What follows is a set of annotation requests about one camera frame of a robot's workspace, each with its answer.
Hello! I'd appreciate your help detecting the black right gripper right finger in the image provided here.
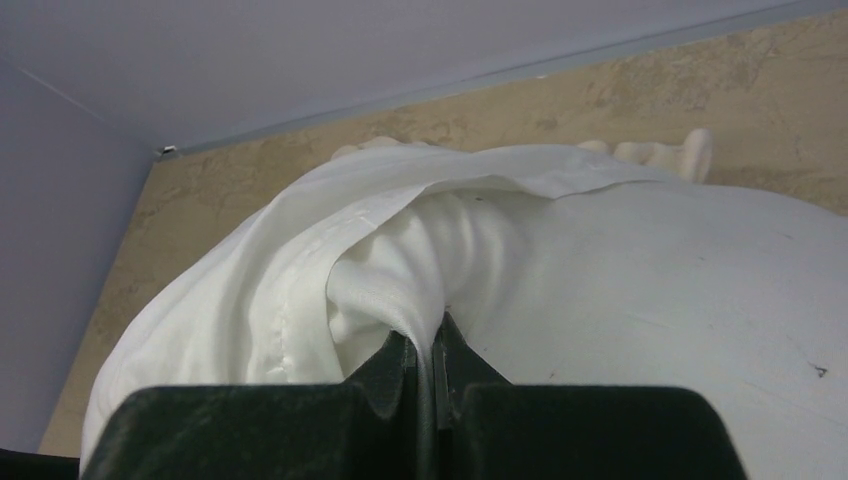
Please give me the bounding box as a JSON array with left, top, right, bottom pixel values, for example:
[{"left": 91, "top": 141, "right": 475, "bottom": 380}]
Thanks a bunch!
[{"left": 432, "top": 315, "right": 747, "bottom": 479}]

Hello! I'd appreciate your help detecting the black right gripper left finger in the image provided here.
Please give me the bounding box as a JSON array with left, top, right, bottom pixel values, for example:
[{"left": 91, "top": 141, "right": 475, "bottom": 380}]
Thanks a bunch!
[{"left": 83, "top": 333, "right": 417, "bottom": 479}]

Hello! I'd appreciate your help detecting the white pillow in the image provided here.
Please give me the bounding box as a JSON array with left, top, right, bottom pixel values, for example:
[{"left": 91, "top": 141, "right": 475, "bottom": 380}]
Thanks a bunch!
[{"left": 450, "top": 183, "right": 847, "bottom": 479}]

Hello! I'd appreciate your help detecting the dark green cream-frilled pillowcase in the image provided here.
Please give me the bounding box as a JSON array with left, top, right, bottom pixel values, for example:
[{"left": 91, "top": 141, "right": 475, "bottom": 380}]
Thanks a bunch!
[{"left": 80, "top": 129, "right": 713, "bottom": 463}]

